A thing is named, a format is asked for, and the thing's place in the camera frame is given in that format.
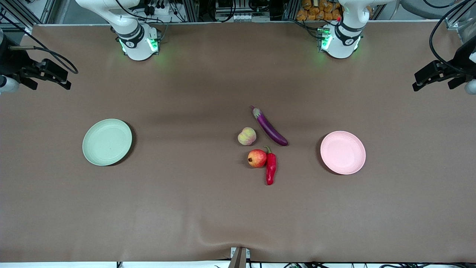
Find purple eggplant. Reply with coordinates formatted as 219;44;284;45
250;106;289;147

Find red pepper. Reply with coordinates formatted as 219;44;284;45
264;146;277;186

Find red pomegranate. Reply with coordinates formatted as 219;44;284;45
248;149;268;169

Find pale peach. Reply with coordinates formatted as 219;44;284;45
238;127;257;146

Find pale green plate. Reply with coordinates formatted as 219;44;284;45
82;118;133;166

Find pink plate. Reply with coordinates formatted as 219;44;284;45
320;131;366;175

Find white power strip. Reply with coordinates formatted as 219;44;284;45
143;3;178;20

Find pile of orange items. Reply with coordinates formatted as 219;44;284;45
296;0;342;21

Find brown table cover cloth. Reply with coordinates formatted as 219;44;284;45
0;22;476;263

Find grey device with white connectors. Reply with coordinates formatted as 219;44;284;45
215;0;271;23

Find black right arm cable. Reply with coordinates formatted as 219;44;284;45
0;11;79;74

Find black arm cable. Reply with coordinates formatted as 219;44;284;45
430;0;476;75
0;11;79;74

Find aluminium corner frame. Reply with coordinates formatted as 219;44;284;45
0;0;56;32
444;0;476;43

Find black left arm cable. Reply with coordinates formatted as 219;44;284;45
430;0;476;75

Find aluminium frame post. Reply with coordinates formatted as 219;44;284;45
282;0;300;21
181;0;200;22

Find metal table edge bracket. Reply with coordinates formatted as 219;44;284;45
228;247;251;268

